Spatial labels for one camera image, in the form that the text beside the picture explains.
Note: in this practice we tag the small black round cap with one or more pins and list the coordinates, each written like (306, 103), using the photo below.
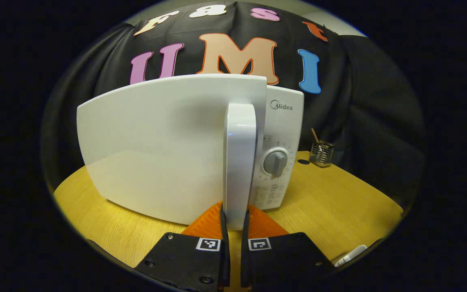
(303, 162)

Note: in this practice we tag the clear glass holder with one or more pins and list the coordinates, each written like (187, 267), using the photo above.
(322, 156)

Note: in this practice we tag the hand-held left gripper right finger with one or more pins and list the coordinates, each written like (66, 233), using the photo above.
(245, 259)

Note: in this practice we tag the white microwave oven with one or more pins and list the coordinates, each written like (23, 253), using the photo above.
(156, 142)

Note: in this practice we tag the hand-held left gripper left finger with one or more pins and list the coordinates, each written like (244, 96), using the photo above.
(225, 259)

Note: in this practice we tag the white plastic tray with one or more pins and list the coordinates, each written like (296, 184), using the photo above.
(351, 255)

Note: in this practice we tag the wooden stick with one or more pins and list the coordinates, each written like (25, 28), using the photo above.
(315, 134)

